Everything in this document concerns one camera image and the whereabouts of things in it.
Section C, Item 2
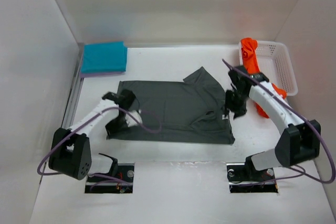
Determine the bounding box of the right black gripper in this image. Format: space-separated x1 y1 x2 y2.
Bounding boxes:
224 89 249 120

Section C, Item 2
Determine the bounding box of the grey t shirt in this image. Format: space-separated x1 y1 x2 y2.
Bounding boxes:
108 67 235 145

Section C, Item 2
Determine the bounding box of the teal t shirt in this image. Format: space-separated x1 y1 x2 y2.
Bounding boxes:
81 41 128 74

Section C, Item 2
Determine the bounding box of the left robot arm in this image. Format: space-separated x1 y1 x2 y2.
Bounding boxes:
48 89 141 182

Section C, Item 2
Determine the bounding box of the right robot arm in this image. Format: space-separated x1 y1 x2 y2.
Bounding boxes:
225 66 321 182

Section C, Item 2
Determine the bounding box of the white plastic bin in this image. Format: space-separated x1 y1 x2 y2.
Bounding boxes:
238 40 298 96

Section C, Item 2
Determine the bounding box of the orange t shirt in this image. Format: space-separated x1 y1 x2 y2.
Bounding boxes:
240 38 287 119

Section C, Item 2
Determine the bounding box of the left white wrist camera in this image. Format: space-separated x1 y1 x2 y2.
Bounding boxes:
125 110 142 127

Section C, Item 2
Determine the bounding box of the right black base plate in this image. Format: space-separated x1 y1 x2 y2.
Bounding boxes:
226 163 278 193

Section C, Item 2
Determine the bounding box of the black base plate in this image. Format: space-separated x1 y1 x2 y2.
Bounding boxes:
84 163 135 194
226 163 278 193

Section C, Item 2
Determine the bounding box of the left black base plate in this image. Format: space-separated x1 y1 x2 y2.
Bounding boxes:
84 163 135 194

